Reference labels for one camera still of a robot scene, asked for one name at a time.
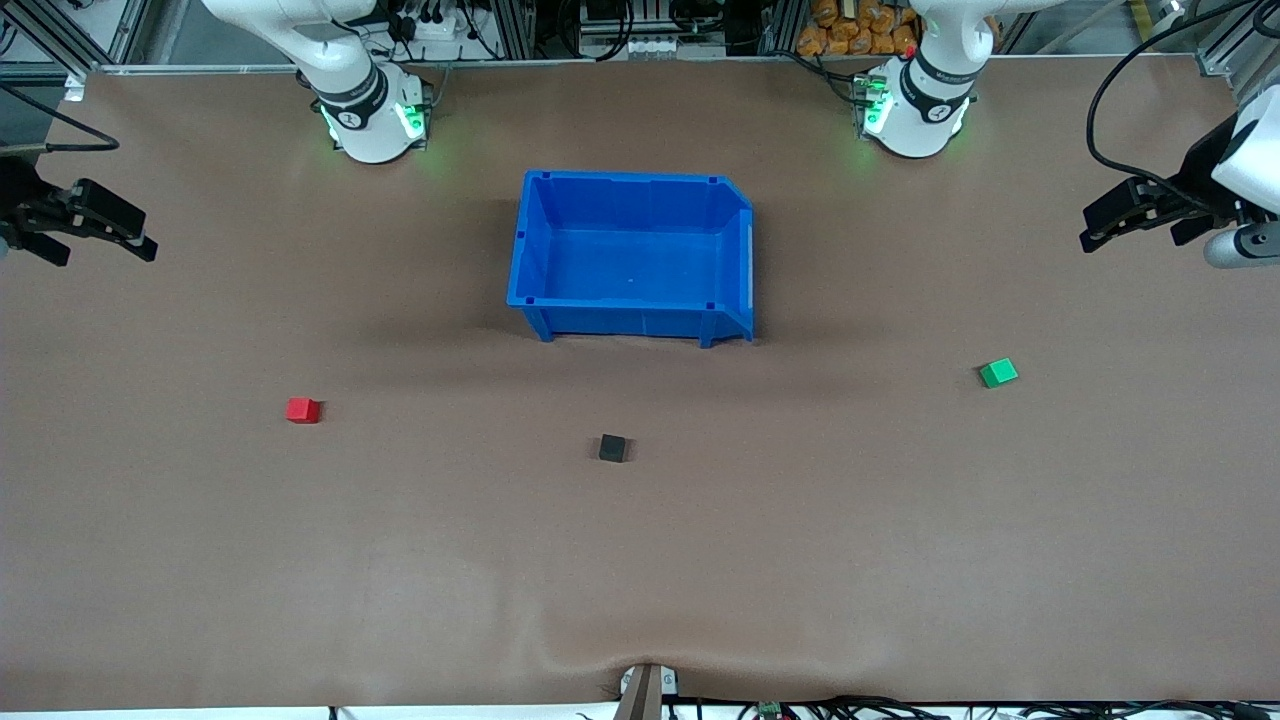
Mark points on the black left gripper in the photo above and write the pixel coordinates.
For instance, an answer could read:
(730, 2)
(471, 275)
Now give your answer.
(1199, 170)

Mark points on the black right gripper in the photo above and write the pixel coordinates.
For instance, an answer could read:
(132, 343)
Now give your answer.
(18, 193)

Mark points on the small green cube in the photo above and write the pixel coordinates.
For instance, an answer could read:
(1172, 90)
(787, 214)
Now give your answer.
(998, 374)

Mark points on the small red cube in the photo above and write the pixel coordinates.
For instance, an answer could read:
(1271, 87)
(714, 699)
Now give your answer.
(302, 410)

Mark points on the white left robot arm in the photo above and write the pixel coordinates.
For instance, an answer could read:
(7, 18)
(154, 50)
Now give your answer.
(915, 125)

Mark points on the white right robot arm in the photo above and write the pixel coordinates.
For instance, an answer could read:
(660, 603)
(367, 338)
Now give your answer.
(365, 130)

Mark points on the small black cube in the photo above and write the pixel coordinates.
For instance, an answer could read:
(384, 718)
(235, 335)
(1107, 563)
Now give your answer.
(612, 448)

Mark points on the bag of orange items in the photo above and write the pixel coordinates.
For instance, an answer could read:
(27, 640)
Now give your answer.
(850, 30)

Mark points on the white power strip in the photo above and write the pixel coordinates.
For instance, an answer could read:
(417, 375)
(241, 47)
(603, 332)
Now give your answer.
(435, 25)

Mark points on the white terminal block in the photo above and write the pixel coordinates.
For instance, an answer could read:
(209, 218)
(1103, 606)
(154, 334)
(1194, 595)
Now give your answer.
(675, 45)

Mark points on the blue plastic storage bin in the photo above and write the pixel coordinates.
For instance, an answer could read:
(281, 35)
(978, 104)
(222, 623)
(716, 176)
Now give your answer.
(630, 260)

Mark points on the black electronics box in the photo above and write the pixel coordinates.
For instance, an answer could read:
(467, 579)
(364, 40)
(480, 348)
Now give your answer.
(610, 10)

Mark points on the brown table cover mat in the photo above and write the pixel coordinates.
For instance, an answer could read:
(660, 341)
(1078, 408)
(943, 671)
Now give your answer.
(640, 560)

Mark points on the green terminal connector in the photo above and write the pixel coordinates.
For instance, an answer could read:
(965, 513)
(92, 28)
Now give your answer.
(770, 710)

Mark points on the aluminium frame strut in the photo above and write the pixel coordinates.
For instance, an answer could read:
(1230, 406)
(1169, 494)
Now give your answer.
(1225, 45)
(45, 30)

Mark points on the aluminium frame post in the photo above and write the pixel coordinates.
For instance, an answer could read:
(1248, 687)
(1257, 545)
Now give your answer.
(780, 25)
(512, 30)

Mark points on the camera mount post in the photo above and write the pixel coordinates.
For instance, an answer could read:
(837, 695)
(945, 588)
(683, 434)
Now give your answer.
(645, 695)

